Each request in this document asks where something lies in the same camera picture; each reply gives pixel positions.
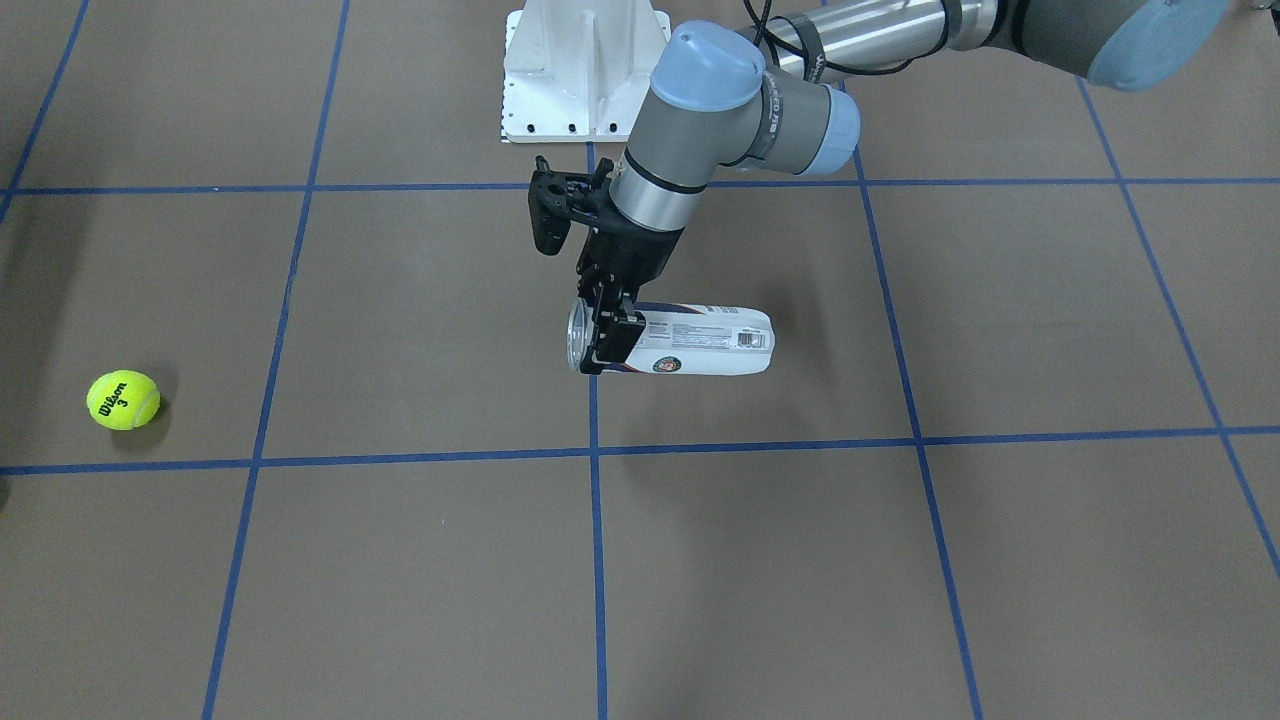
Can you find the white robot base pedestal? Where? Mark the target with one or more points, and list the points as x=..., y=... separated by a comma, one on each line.
x=578, y=71

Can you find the white tennis ball can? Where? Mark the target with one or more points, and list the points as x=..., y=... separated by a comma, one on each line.
x=699, y=339

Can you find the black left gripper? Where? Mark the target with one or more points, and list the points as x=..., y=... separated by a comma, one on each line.
x=632, y=256

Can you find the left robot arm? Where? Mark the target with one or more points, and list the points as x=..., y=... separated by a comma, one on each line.
x=766, y=98

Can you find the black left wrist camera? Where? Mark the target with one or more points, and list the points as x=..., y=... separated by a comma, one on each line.
x=559, y=200

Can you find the yellow tennis ball number three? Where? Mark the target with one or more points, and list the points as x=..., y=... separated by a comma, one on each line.
x=123, y=400

